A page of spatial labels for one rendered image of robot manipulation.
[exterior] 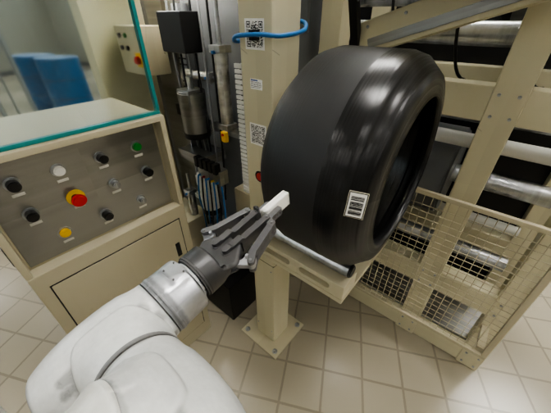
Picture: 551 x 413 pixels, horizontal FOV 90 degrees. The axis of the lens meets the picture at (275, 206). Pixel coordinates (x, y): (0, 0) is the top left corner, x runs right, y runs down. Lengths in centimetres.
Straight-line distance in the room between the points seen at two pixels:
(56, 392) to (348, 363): 151
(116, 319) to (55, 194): 72
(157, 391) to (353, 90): 57
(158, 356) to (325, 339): 154
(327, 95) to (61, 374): 61
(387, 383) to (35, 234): 164
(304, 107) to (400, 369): 151
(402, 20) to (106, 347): 109
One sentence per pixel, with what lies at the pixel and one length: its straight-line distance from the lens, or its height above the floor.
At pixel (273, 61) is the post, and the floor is 145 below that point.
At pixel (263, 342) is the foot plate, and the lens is 177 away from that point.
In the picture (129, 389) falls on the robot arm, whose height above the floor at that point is 131.
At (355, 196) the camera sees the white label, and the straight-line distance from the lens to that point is 58.
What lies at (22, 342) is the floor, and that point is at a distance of 230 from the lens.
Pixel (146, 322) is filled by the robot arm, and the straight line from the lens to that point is 38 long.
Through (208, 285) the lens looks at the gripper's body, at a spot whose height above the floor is 123.
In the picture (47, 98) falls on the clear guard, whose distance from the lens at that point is 99.
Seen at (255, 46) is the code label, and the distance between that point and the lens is 91.
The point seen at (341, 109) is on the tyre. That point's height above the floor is 140.
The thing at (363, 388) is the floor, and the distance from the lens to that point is 173.
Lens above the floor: 155
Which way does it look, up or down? 34 degrees down
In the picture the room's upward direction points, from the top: straight up
